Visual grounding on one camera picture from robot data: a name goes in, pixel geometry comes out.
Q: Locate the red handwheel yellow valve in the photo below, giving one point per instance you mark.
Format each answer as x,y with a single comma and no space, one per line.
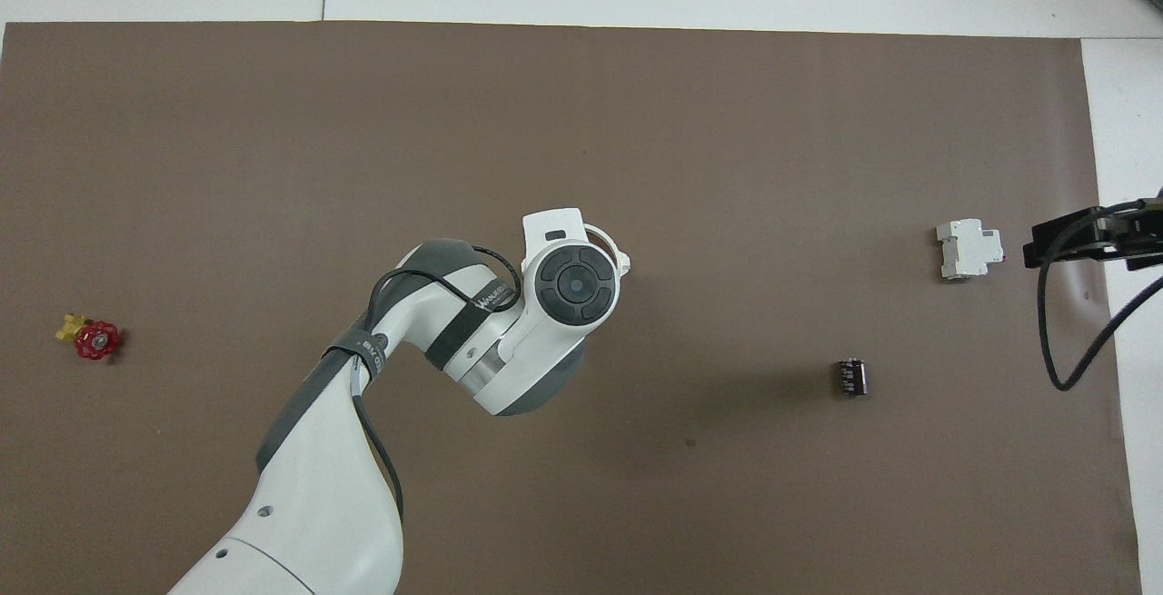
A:
95,341

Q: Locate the white circuit breaker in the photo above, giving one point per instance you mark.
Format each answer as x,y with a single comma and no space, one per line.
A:
968,250

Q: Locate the brown table mat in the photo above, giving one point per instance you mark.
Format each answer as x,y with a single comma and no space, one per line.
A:
581,123

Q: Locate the small black connector block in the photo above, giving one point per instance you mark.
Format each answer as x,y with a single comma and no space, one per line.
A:
850,377

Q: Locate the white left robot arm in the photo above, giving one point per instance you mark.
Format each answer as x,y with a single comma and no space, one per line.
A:
309,522

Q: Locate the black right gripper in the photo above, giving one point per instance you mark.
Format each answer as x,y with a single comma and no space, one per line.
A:
1131,227

